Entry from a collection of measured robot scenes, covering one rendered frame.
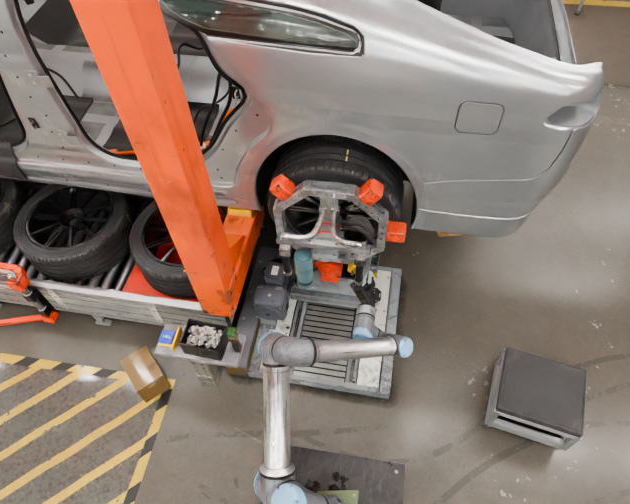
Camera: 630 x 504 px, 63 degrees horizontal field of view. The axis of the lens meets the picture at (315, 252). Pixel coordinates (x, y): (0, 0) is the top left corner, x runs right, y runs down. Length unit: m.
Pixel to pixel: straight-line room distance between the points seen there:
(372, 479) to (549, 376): 1.01
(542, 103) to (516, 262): 1.66
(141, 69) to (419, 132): 1.12
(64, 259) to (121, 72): 1.74
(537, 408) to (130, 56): 2.28
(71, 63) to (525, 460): 3.47
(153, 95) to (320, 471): 1.77
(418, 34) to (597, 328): 2.17
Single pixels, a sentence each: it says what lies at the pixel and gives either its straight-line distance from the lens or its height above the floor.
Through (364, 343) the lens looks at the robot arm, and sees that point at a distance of 2.24.
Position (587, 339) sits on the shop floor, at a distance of 3.45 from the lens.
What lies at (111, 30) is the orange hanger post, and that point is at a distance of 1.55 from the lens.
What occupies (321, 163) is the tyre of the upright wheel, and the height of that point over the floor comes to 1.18.
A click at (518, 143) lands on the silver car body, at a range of 2.24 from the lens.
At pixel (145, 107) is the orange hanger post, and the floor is 1.82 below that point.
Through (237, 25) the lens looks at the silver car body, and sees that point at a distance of 2.10.
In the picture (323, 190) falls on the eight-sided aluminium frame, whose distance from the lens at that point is 2.27.
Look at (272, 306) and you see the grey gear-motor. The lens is 2.78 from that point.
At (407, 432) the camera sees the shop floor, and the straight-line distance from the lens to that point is 2.94.
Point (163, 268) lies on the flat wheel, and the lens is 2.91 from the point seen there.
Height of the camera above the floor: 2.80
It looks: 54 degrees down
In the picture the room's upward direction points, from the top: 3 degrees counter-clockwise
